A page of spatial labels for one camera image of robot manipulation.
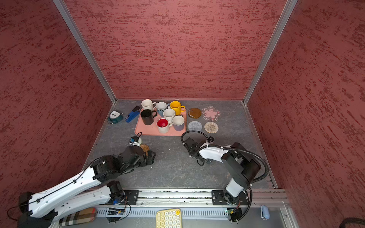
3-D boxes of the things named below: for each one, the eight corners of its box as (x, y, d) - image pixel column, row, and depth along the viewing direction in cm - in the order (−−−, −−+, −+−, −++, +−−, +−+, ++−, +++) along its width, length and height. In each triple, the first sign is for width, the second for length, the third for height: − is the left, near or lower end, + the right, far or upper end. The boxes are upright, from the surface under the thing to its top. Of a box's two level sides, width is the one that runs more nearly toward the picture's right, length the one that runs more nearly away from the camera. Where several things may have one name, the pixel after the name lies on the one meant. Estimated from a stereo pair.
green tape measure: (108, 124, 107) (105, 121, 103) (113, 114, 114) (111, 110, 110) (120, 125, 107) (118, 121, 103) (124, 114, 114) (122, 110, 110)
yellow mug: (173, 116, 111) (173, 109, 104) (169, 109, 115) (169, 102, 109) (184, 112, 113) (184, 105, 107) (180, 106, 118) (180, 98, 111)
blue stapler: (125, 121, 109) (123, 118, 105) (137, 108, 117) (136, 105, 114) (130, 123, 107) (128, 120, 104) (142, 110, 116) (141, 107, 113)
